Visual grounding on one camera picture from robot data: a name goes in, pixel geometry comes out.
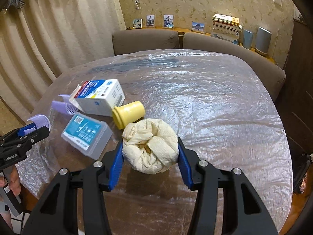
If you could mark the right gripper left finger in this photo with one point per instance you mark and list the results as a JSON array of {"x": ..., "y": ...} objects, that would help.
[{"x": 77, "y": 195}]

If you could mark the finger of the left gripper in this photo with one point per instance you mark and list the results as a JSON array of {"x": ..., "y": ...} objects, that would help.
[
  {"x": 36, "y": 136},
  {"x": 27, "y": 129}
]

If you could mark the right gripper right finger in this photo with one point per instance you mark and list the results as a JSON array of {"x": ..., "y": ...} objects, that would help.
[{"x": 243, "y": 210}]

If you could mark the purple hair roller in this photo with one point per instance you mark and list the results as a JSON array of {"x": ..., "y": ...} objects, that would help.
[
  {"x": 64, "y": 107},
  {"x": 40, "y": 121}
]

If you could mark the clear box teal label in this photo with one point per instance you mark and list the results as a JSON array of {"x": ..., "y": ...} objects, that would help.
[{"x": 88, "y": 135}]

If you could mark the blue white medicine box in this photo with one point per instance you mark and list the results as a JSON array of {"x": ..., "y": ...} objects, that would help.
[{"x": 98, "y": 97}]

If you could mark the yellow plastic cup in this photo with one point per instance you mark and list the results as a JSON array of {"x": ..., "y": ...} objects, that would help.
[{"x": 128, "y": 113}]

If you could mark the cream tissue ball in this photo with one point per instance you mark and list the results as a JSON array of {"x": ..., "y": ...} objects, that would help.
[{"x": 150, "y": 146}]

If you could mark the left hand with grey brace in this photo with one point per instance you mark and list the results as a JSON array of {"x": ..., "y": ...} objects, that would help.
[{"x": 14, "y": 181}]

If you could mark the beige curtain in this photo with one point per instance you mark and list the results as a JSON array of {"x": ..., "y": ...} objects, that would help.
[{"x": 48, "y": 37}]

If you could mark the dark wooden dresser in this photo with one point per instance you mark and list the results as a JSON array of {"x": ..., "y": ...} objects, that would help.
[{"x": 294, "y": 102}]

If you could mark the brown sofa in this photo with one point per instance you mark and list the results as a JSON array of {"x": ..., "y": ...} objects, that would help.
[{"x": 272, "y": 76}]

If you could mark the left brown sofa cushion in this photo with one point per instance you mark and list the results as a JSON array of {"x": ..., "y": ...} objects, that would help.
[{"x": 130, "y": 41}]

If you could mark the large grey speaker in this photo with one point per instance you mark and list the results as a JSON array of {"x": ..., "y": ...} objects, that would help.
[{"x": 263, "y": 40}]

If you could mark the small blue-grey speaker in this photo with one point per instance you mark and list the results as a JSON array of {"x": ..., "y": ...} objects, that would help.
[{"x": 248, "y": 39}]

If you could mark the stack of books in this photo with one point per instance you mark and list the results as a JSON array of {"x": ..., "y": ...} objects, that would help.
[{"x": 226, "y": 27}]

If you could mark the leftmost photo frame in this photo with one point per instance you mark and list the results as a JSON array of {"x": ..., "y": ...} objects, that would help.
[{"x": 137, "y": 23}]

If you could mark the landscape photo frame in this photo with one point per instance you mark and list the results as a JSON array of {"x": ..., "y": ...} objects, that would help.
[{"x": 198, "y": 27}]

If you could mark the white wall switch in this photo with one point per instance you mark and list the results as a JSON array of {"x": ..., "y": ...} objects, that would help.
[{"x": 278, "y": 2}]

